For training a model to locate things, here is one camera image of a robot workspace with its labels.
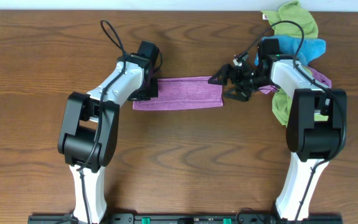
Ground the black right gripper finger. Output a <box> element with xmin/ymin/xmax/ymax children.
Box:
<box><xmin>208</xmin><ymin>63</ymin><xmax>232</xmax><ymax>86</ymax></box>
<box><xmin>223</xmin><ymin>87</ymin><xmax>250</xmax><ymax>102</ymax></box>

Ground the purple microfiber cloth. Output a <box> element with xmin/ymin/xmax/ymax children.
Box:
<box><xmin>133</xmin><ymin>77</ymin><xmax>224</xmax><ymax>111</ymax></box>

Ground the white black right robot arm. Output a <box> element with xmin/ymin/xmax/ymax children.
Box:
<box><xmin>208</xmin><ymin>54</ymin><xmax>347</xmax><ymax>223</ymax></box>

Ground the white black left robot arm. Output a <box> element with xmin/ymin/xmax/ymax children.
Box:
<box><xmin>57</xmin><ymin>52</ymin><xmax>162</xmax><ymax>223</ymax></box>

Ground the crumpled purple cloth in pile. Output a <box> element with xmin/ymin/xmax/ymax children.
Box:
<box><xmin>258</xmin><ymin>66</ymin><xmax>332</xmax><ymax>94</ymax></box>

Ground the lower green microfiber cloth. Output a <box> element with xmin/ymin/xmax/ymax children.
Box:
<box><xmin>271</xmin><ymin>65</ymin><xmax>331</xmax><ymax>127</ymax></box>

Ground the green microfiber cloth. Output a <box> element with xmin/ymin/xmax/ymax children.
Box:
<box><xmin>271</xmin><ymin>65</ymin><xmax>331</xmax><ymax>127</ymax></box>
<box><xmin>261</xmin><ymin>1</ymin><xmax>318</xmax><ymax>39</ymax></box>

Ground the blue microfiber cloth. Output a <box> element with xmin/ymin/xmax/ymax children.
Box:
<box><xmin>254</xmin><ymin>35</ymin><xmax>326</xmax><ymax>65</ymax></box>

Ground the upper green microfiber cloth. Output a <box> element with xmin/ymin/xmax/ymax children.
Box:
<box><xmin>261</xmin><ymin>1</ymin><xmax>318</xmax><ymax>39</ymax></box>

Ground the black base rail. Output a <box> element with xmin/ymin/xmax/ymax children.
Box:
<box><xmin>27</xmin><ymin>213</ymin><xmax>343</xmax><ymax>224</ymax></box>

